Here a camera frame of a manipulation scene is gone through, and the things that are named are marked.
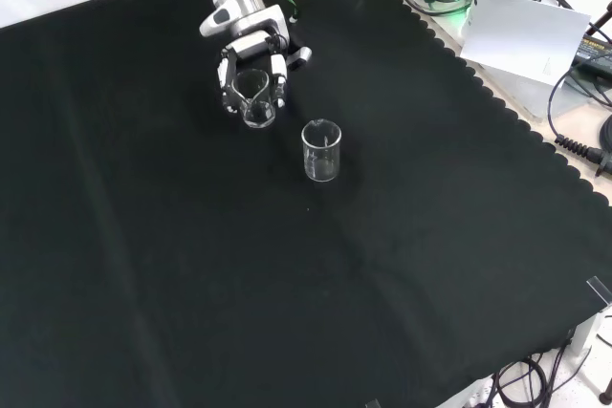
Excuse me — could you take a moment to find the black bench cloth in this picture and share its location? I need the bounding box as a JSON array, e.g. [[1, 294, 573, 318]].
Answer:
[[0, 0, 612, 408]]

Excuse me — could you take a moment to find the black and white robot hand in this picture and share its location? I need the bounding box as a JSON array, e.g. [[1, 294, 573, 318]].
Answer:
[[217, 29, 314, 117]]

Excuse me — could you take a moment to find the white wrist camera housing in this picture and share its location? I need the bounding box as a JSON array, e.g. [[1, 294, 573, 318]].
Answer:
[[198, 4, 291, 41]]

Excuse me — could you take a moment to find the grey bench leg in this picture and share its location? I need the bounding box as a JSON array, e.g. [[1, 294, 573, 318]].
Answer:
[[567, 315, 604, 367]]

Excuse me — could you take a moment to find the pale board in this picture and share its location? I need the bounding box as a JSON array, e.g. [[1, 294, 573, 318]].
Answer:
[[459, 0, 593, 89]]

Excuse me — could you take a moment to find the clear glass beaker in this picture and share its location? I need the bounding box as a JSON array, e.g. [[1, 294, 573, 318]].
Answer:
[[300, 118, 342, 183], [235, 69, 277, 130]]

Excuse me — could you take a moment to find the black floor cable bundle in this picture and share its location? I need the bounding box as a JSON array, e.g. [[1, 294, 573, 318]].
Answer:
[[491, 353, 578, 408]]

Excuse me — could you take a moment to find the black power adapter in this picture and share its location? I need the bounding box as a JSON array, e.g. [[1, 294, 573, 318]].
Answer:
[[571, 29, 612, 71]]

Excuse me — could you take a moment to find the thick black ribbed cable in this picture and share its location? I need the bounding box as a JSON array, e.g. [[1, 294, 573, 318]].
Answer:
[[546, 57, 612, 175]]

